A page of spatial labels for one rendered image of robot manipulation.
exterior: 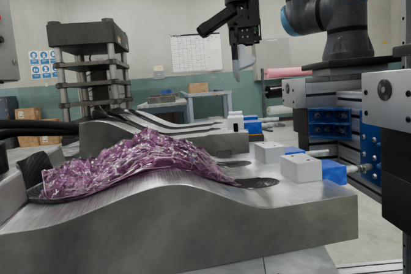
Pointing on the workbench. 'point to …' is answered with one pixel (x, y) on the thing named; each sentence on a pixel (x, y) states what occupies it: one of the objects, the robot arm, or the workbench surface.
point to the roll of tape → (3, 158)
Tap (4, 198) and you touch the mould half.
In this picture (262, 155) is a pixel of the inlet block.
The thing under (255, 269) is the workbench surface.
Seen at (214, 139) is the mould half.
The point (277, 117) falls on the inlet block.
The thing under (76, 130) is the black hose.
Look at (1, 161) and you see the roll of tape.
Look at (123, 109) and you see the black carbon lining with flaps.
